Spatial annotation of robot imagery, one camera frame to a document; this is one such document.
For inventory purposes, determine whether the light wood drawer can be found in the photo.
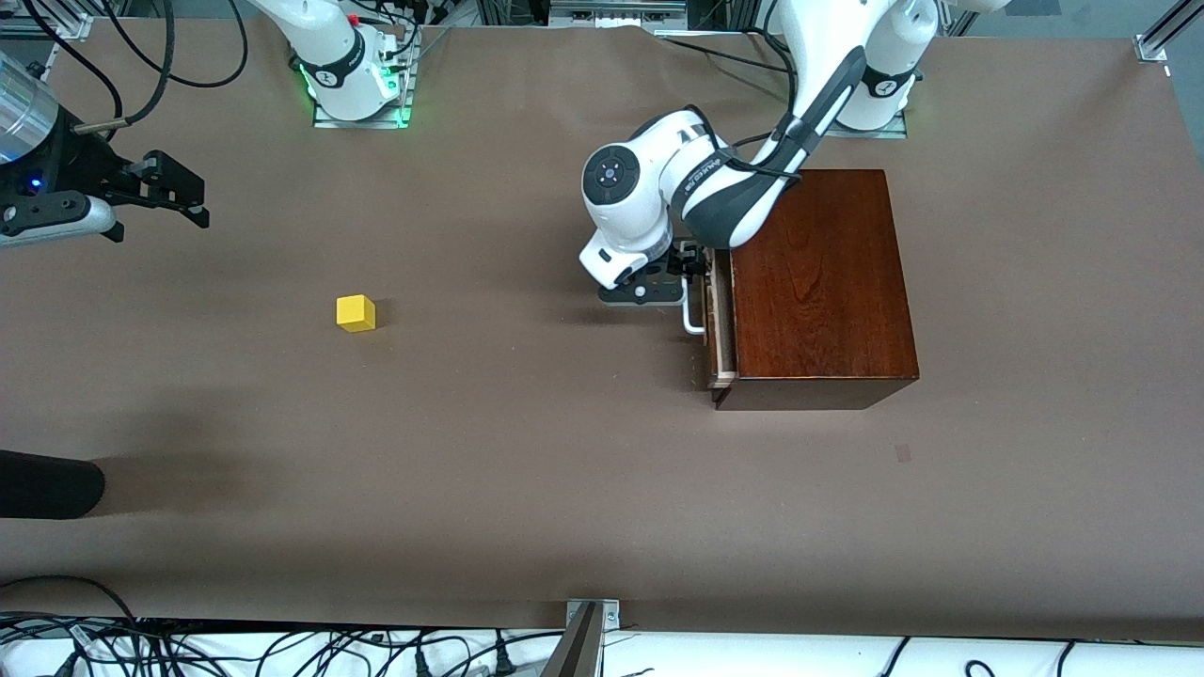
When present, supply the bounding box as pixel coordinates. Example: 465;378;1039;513
704;246;737;389

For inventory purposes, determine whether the dark brown wooden cabinet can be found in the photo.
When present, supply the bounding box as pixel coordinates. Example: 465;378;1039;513
712;169;920;412

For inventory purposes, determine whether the black rounded cylinder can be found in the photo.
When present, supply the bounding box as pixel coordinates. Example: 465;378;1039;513
0;449;106;520

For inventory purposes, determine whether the white padding sheet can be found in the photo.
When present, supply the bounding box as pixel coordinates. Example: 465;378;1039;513
0;628;1204;677

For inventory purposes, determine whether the grey aluminium profile bar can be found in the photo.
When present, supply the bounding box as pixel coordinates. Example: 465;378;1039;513
541;602;603;677

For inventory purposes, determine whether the black looped cable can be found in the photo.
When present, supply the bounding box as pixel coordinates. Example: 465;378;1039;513
169;0;248;89

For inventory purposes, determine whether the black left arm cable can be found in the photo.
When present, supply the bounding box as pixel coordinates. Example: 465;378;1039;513
691;102;810;180

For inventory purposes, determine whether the aluminium frame rail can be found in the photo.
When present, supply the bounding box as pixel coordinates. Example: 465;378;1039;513
0;0;95;40
1133;0;1204;65

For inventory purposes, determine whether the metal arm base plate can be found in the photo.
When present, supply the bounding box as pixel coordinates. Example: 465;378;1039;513
312;56;415;131
828;111;910;140

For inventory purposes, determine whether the grey metal frame box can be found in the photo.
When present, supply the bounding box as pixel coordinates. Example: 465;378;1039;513
548;0;689;29

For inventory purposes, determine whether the silver corner bracket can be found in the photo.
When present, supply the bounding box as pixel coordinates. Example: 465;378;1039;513
564;598;622;631

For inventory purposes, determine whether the black arched floor cable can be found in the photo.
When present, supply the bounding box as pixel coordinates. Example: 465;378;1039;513
0;575;142;650

